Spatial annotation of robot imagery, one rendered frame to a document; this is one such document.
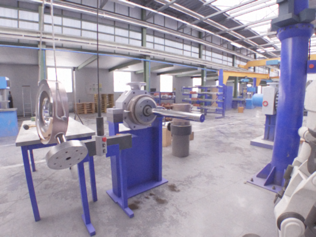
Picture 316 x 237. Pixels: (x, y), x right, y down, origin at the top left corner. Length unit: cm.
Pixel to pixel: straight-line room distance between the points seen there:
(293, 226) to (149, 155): 184
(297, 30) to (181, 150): 263
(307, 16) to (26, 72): 1328
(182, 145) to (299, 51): 239
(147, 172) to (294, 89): 225
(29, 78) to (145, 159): 1171
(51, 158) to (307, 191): 122
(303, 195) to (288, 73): 180
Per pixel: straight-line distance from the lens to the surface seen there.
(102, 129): 105
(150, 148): 241
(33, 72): 1337
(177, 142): 340
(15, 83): 1337
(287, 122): 261
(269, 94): 470
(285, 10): 264
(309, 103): 106
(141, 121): 190
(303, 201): 113
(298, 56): 264
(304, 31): 269
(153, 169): 257
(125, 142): 171
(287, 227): 114
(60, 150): 84
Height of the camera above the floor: 128
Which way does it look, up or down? 8 degrees down
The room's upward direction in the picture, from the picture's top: straight up
